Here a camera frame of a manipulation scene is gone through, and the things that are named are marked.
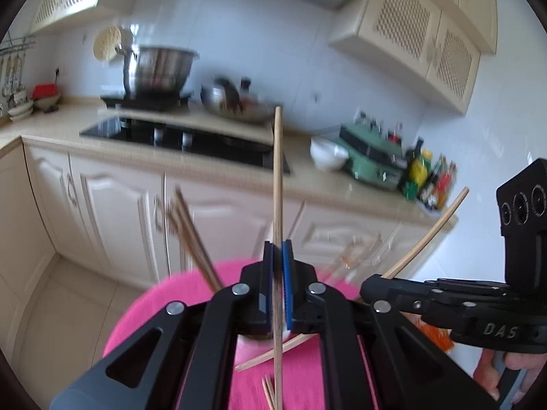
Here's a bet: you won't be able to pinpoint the pink paper-wrapped cup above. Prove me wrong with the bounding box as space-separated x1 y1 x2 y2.
237 329 277 345

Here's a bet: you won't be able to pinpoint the cream lattice wall cabinets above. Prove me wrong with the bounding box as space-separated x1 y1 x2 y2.
328 0 500 115

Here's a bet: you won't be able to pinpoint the round pink table mat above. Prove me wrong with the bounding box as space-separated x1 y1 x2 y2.
103 259 381 410

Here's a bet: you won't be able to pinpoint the person's right hand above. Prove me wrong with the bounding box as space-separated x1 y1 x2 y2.
472 347 540 400

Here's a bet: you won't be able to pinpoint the white bowl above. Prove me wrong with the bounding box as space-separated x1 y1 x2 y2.
309 136 350 172

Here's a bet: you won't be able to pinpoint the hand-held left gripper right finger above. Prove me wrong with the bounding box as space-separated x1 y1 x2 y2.
281 240 498 410

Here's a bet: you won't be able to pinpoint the curved wooden chopstick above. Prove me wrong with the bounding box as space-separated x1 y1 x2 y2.
380 186 471 279

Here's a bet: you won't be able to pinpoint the stainless steel stock pot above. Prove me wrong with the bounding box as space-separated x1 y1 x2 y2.
122 46 201 95

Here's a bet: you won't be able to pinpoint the black glass cooktop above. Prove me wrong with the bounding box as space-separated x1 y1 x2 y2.
79 115 292 176

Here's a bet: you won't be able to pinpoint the patterned ceramic bowls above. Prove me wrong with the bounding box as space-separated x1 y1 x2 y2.
6 92 36 121

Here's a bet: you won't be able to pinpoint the orange plastic bag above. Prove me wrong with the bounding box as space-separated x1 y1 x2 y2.
416 314 454 352

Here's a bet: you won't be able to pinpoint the wall utensil rack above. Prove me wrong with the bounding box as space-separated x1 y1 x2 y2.
0 35 37 97

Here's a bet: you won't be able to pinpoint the beige kitchen countertop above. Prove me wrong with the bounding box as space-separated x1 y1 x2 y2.
0 96 459 228

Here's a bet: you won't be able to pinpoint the green countertop appliance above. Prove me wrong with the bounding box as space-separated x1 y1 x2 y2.
339 123 412 191

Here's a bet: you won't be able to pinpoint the cluster of condiment bottles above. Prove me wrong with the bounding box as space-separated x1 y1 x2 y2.
398 136 459 211

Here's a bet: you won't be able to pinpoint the straight bamboo chopstick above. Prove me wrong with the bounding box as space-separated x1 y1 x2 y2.
272 105 285 410

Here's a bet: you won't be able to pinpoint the steel wok with lid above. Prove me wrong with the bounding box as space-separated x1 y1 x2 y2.
200 76 276 125

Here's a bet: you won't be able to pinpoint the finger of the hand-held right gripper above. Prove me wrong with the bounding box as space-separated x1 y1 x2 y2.
360 274 468 344
424 277 511 297

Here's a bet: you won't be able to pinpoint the red lidded bowl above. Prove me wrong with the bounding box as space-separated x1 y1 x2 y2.
31 83 61 112

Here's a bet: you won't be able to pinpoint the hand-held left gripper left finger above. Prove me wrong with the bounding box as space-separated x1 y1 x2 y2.
48 241 275 410

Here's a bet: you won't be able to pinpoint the bunch of wooden chopsticks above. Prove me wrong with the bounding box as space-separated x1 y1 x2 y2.
170 184 383 408

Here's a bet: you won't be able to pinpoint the round bamboo skimmer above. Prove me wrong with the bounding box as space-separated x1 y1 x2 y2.
93 25 124 64

